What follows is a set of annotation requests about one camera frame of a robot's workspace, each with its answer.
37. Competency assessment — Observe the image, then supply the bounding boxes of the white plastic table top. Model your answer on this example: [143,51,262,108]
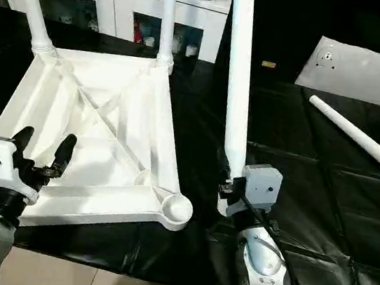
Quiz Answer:
[0,37,214,249]

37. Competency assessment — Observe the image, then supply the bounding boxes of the black work mat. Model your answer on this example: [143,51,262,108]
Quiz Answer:
[0,6,380,285]

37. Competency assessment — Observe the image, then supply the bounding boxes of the red bottle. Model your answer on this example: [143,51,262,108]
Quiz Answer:
[132,23,146,46]

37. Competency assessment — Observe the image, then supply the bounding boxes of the black cabinet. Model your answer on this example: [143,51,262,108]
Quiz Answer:
[217,0,380,99]

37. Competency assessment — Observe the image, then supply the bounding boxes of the white plastic bag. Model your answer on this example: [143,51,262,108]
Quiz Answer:
[293,33,380,109]

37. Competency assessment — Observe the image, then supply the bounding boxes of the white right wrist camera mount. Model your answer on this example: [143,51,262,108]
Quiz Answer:
[225,159,285,223]

